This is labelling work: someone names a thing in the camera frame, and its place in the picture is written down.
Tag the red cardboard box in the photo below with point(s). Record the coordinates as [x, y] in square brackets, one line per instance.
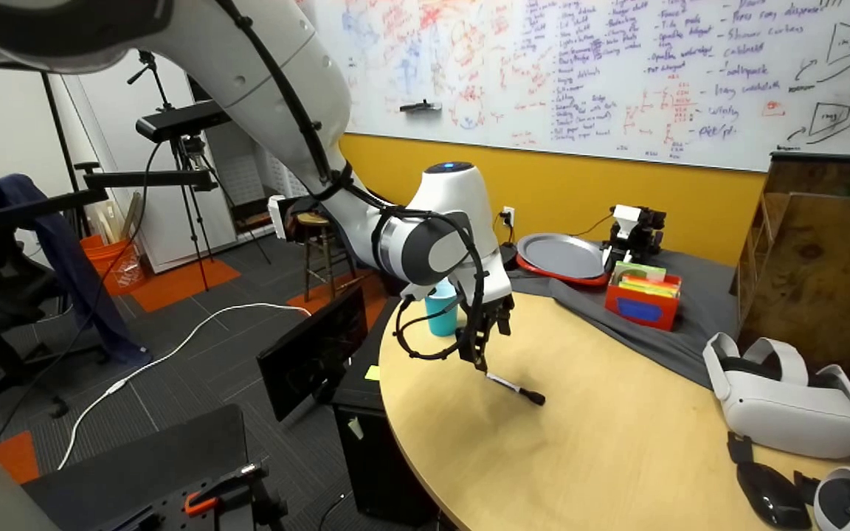
[645, 297]

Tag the white VR headset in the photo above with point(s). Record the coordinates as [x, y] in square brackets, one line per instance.
[768, 396]

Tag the black camera tripod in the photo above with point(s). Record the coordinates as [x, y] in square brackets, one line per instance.
[188, 208]

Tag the blue cloth on chair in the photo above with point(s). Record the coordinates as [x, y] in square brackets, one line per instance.
[83, 285]

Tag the black marker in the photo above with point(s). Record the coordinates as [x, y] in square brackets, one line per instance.
[515, 388]

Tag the red rimmed metal plate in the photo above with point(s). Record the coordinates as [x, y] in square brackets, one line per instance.
[561, 258]

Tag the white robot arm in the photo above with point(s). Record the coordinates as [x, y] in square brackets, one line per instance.
[263, 65]

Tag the light blue plastic cup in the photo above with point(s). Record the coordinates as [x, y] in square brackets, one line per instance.
[442, 309]

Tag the small black white robot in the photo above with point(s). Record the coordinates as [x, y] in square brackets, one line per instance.
[635, 235]

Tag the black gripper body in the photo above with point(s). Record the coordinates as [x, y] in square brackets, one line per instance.
[474, 334]

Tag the black computer monitor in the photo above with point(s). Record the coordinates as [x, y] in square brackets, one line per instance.
[315, 356]

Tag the wooden bar stool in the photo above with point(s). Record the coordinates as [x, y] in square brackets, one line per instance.
[328, 260]

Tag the black office chair base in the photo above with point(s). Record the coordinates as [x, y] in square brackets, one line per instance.
[2, 314]

